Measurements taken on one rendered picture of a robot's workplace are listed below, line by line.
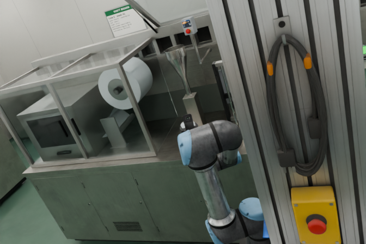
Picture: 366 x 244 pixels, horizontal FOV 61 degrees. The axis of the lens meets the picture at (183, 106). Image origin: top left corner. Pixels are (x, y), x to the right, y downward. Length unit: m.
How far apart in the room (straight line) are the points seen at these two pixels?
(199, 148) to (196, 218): 1.38
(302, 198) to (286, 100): 0.22
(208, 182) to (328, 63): 0.70
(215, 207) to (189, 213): 1.15
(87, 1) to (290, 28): 4.91
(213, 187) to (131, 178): 1.24
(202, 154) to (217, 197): 0.21
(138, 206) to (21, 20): 4.53
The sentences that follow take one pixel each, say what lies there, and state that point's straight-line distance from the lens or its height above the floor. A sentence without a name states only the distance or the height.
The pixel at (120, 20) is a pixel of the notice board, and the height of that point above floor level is 1.57.
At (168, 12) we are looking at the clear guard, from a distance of 2.24.
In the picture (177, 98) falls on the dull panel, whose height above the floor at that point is 1.07.
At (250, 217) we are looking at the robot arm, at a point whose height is 1.04.
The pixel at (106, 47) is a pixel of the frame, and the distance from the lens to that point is 2.62.
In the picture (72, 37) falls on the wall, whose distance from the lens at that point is 5.74.
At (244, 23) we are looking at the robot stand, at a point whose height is 1.86.
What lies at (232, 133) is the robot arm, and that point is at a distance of 1.11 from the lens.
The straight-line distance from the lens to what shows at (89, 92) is 2.16.
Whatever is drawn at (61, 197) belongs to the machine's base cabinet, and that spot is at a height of 0.61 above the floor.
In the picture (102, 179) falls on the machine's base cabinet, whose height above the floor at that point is 0.76.
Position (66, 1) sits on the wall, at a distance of 5.61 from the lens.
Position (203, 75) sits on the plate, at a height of 1.22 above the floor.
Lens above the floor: 1.98
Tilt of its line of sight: 23 degrees down
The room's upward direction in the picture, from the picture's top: 19 degrees counter-clockwise
